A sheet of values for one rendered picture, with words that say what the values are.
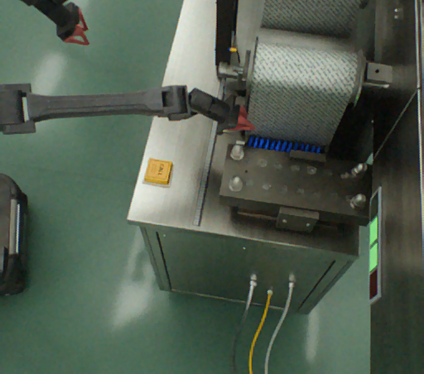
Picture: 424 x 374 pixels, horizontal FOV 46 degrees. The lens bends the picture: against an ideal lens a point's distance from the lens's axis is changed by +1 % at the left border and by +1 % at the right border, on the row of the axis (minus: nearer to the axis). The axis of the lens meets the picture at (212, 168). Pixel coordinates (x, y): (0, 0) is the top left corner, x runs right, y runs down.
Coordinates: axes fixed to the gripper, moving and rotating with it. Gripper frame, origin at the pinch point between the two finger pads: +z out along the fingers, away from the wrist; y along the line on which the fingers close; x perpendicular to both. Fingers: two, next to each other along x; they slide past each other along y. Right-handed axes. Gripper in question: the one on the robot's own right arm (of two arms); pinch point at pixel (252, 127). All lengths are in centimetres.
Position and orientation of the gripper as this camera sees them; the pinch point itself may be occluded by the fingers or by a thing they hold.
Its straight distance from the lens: 137.2
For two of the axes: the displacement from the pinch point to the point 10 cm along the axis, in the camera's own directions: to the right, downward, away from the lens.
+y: -1.6, 8.7, -4.6
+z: 8.5, 3.6, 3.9
